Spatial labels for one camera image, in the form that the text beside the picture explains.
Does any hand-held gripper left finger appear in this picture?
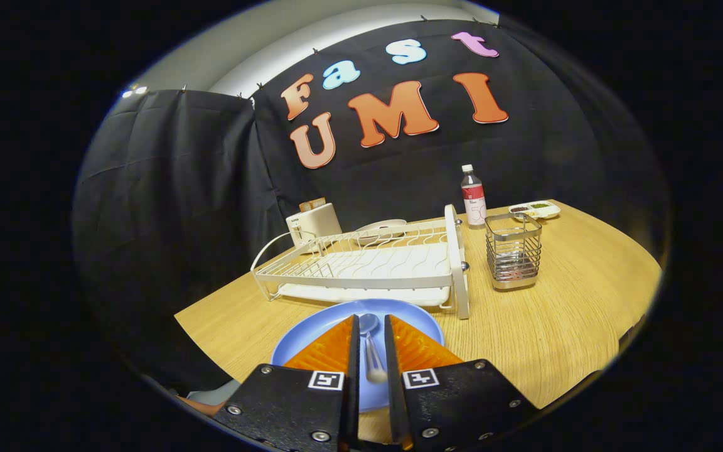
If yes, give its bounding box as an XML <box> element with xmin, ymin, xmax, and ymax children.
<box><xmin>214</xmin><ymin>314</ymin><xmax>361</xmax><ymax>452</ymax></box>

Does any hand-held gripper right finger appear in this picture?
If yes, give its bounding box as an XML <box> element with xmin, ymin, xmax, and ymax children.
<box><xmin>383</xmin><ymin>314</ymin><xmax>541</xmax><ymax>452</ymax></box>

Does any spoon with blue striped handle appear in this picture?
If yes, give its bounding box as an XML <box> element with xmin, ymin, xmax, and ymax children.
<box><xmin>359</xmin><ymin>313</ymin><xmax>388</xmax><ymax>384</ymax></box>

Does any blue plate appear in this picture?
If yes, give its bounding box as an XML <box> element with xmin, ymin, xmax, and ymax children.
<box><xmin>270</xmin><ymin>298</ymin><xmax>446</xmax><ymax>413</ymax></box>

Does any white wire dish rack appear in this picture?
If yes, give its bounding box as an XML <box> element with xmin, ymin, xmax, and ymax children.
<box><xmin>250</xmin><ymin>204</ymin><xmax>471</xmax><ymax>320</ymax></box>

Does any metal wire basket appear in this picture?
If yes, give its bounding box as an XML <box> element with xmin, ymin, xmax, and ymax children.
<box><xmin>485</xmin><ymin>212</ymin><xmax>543</xmax><ymax>291</ymax></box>

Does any white oval bowl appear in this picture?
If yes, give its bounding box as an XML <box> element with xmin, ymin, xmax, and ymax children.
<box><xmin>355</xmin><ymin>218</ymin><xmax>407</xmax><ymax>245</ymax></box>

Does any white toaster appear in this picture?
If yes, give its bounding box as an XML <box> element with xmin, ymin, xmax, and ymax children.
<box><xmin>286</xmin><ymin>202</ymin><xmax>342</xmax><ymax>252</ymax></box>

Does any clear bottle with red label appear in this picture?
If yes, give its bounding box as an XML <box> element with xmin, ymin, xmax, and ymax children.
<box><xmin>461</xmin><ymin>164</ymin><xmax>488</xmax><ymax>228</ymax></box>

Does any white divided tray with beans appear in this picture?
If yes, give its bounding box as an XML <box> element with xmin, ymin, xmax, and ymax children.
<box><xmin>508</xmin><ymin>200</ymin><xmax>561</xmax><ymax>220</ymax></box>

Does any black backdrop cloth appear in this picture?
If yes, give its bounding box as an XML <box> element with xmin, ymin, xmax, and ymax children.
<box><xmin>73</xmin><ymin>19</ymin><xmax>670</xmax><ymax>390</ymax></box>

